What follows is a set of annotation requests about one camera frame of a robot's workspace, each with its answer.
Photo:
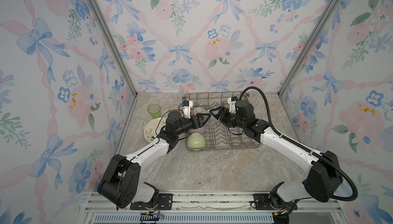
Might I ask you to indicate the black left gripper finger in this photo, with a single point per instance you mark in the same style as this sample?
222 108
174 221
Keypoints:
203 115
202 121

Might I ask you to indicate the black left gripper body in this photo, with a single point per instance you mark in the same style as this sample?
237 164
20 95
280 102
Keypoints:
186 125

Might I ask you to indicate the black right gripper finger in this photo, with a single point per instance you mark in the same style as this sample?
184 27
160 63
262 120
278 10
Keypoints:
221 110
221 117

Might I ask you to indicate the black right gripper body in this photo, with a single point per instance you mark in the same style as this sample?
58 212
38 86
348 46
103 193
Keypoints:
232 120

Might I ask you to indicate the cream flamingo plate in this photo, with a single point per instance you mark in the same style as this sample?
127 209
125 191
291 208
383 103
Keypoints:
153 128

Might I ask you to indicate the green glass tumbler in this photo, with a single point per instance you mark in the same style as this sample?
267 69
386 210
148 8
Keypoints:
155 111

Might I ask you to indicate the pink glass tumbler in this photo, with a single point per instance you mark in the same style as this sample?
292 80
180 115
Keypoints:
175 107

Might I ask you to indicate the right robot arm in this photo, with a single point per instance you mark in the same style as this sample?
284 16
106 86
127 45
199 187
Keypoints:
322 178

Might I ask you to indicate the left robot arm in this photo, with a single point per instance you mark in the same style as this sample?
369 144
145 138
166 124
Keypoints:
120 182

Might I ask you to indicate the pink patterned bowl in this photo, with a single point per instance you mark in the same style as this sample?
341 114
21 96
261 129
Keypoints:
198 110

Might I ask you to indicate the lilac ceramic bowl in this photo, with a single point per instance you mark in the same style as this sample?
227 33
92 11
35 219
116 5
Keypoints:
201 130

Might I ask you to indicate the green ceramic bowl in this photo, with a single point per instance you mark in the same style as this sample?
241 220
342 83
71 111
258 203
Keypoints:
196 141

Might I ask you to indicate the grey wire dish rack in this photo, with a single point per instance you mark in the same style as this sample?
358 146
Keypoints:
217 136

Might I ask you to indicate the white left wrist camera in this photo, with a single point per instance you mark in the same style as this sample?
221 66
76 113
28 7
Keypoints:
187 107

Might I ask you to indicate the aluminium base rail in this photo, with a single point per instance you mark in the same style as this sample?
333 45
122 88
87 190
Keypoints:
211 207

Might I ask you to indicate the aluminium right corner post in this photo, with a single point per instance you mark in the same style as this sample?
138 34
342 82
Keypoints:
326 14

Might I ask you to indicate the aluminium corner post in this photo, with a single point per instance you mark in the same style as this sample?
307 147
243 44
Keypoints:
326 14
97 13

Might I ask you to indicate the aluminium left corner post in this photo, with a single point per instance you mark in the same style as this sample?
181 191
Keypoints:
97 13

